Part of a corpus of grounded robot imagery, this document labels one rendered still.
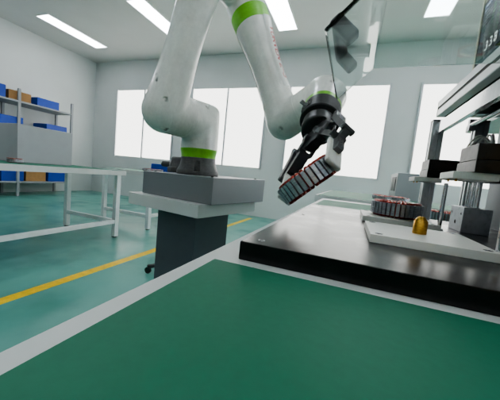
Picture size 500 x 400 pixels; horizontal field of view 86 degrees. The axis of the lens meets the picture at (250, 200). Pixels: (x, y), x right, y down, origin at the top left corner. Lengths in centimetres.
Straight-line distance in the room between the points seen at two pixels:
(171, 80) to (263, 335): 73
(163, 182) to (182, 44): 40
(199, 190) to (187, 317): 63
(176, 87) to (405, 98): 490
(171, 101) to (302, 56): 509
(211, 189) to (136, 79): 688
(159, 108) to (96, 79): 775
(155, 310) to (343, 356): 12
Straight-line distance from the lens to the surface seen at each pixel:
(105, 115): 810
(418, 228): 49
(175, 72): 83
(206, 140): 93
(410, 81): 555
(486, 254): 44
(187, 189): 83
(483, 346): 25
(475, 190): 74
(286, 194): 45
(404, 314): 26
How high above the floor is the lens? 85
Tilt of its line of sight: 5 degrees down
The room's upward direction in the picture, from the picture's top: 6 degrees clockwise
